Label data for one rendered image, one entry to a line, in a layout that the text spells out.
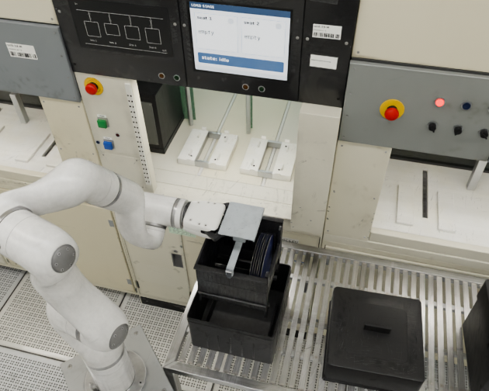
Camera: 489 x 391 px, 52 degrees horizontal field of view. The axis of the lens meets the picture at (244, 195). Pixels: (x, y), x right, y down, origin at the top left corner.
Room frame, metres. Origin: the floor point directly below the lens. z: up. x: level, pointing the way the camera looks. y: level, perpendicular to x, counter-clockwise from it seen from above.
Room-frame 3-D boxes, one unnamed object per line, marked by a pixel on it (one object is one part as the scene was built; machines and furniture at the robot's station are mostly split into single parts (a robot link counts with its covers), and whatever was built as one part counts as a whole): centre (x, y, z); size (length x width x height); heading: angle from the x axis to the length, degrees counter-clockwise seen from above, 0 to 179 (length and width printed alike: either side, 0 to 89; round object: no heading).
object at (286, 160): (1.57, -0.11, 0.89); 0.22 x 0.21 x 0.04; 165
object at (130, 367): (0.69, 0.41, 0.85); 0.19 x 0.19 x 0.18
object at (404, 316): (0.78, -0.41, 0.83); 0.29 x 0.29 x 0.13; 78
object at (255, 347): (0.89, 0.02, 0.85); 0.28 x 0.28 x 0.17; 74
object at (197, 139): (1.64, 0.15, 0.89); 0.22 x 0.21 x 0.04; 165
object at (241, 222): (0.89, 0.01, 1.11); 0.24 x 0.20 x 0.32; 164
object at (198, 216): (0.92, 0.12, 1.25); 0.11 x 0.10 x 0.07; 75
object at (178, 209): (0.94, 0.18, 1.25); 0.09 x 0.03 x 0.08; 165
